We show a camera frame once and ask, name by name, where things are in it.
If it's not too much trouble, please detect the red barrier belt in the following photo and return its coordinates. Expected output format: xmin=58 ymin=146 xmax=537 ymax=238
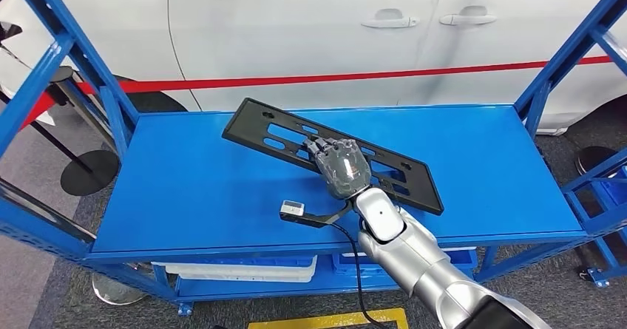
xmin=21 ymin=55 xmax=613 ymax=129

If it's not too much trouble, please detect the chrome barrier stanchion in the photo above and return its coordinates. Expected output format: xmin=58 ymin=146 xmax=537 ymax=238
xmin=0 ymin=178 xmax=149 ymax=307
xmin=49 ymin=65 xmax=118 ymax=149

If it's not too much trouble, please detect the white car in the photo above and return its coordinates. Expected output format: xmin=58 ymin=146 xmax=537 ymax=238
xmin=0 ymin=0 xmax=627 ymax=137

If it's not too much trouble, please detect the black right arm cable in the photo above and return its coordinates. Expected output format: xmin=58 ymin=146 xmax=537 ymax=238
xmin=331 ymin=221 xmax=389 ymax=329

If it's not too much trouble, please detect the black barrier stanchion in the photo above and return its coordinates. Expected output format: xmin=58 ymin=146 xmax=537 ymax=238
xmin=28 ymin=120 xmax=121 ymax=197

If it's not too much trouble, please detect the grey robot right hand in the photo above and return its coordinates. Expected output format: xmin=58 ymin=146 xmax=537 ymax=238
xmin=302 ymin=138 xmax=372 ymax=201

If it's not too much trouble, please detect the black plastic plate frame part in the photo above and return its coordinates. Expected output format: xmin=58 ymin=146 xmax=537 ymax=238
xmin=221 ymin=97 xmax=445 ymax=216

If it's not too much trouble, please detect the blue metal shelf rack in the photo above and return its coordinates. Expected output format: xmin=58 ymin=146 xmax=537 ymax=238
xmin=0 ymin=0 xmax=627 ymax=317

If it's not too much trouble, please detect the blue wheeled shelf rack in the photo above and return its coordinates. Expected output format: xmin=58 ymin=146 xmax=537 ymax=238
xmin=562 ymin=146 xmax=627 ymax=288

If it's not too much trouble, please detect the black round stand base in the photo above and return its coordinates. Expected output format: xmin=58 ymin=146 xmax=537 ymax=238
xmin=574 ymin=145 xmax=619 ymax=177

